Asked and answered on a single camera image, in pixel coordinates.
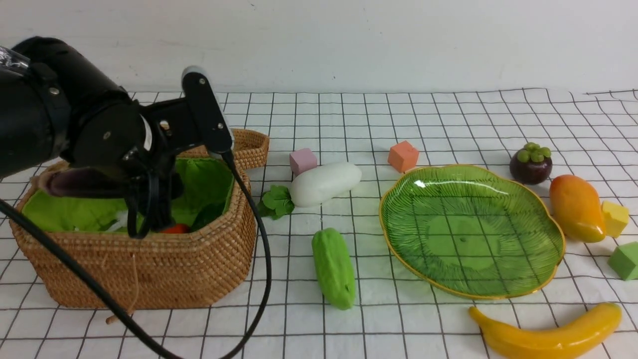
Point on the green foam cube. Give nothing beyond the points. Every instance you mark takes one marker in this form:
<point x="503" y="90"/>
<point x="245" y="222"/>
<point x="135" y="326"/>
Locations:
<point x="624" y="261"/>

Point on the yellow foam cube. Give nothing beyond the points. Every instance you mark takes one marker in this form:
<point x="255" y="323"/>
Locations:
<point x="616" y="218"/>

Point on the dark purple toy mangosteen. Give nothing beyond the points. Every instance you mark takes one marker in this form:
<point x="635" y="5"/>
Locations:
<point x="532" y="164"/>

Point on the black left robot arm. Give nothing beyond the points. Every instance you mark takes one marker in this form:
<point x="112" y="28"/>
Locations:
<point x="56" y="104"/>

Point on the green toy cucumber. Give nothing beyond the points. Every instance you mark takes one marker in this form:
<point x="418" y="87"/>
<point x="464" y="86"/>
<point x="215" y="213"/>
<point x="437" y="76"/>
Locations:
<point x="334" y="269"/>

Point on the purple toy eggplant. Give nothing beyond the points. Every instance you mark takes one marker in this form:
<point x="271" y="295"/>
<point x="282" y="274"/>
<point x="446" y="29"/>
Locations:
<point x="80" y="183"/>

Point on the pink foam cube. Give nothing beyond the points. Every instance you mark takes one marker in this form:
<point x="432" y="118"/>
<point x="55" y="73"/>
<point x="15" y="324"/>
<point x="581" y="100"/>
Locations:
<point x="302" y="160"/>

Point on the white toy radish green leaves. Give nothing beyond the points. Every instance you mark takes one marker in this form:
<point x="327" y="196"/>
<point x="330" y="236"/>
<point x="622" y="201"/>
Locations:
<point x="310" y="189"/>

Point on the green leaf-shaped glass plate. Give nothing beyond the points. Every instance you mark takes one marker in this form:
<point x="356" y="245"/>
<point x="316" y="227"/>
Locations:
<point x="471" y="233"/>

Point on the yellow toy banana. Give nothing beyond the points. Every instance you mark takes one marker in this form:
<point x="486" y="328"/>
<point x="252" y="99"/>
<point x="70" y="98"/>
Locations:
<point x="568" y="342"/>

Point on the orange foam cube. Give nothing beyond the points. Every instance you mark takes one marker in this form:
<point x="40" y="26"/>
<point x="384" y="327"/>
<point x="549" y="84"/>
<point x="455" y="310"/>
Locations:
<point x="403" y="156"/>

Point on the orange yellow toy mango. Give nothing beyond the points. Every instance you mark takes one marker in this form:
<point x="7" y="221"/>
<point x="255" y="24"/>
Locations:
<point x="577" y="209"/>

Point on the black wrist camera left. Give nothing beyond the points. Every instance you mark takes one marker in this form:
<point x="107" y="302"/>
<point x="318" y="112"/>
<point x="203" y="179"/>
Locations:
<point x="206" y="113"/>

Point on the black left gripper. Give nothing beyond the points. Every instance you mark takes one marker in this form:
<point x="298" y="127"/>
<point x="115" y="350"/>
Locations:
<point x="136" y="144"/>

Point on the woven wicker basket green lining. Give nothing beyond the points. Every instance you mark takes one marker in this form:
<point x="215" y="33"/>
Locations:
<point x="161" y="271"/>

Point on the woven wicker basket lid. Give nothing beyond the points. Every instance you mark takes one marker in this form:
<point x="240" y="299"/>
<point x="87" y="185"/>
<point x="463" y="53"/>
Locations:
<point x="250" y="148"/>

